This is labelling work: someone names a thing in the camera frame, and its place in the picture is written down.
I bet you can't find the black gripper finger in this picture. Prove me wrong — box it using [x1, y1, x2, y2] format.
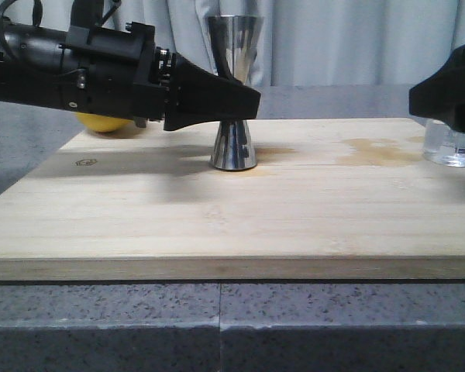
[164, 53, 260, 131]
[408, 45, 465, 133]

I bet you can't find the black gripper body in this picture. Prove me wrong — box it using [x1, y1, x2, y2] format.
[59, 22, 175, 127]

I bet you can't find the clear glass beaker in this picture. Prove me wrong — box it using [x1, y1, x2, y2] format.
[423, 119, 465, 167]

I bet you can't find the silver double jigger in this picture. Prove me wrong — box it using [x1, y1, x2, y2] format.
[207, 15, 263, 171]

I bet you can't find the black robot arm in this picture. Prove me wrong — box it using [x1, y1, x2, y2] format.
[0, 1, 260, 131]

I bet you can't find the yellow lemon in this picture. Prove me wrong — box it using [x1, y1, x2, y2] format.
[75, 112, 133, 133]

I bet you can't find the grey curtain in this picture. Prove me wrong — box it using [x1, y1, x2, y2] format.
[0, 0, 465, 88]

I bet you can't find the light wooden cutting board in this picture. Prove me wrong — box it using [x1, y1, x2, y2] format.
[0, 118, 465, 281]

